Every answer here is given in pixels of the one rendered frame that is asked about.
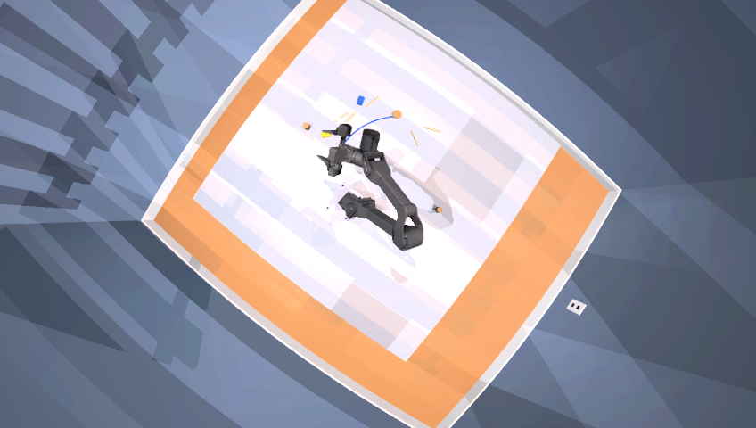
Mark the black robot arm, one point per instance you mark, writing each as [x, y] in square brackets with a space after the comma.
[405, 237]

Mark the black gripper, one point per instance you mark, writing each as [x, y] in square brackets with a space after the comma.
[344, 131]

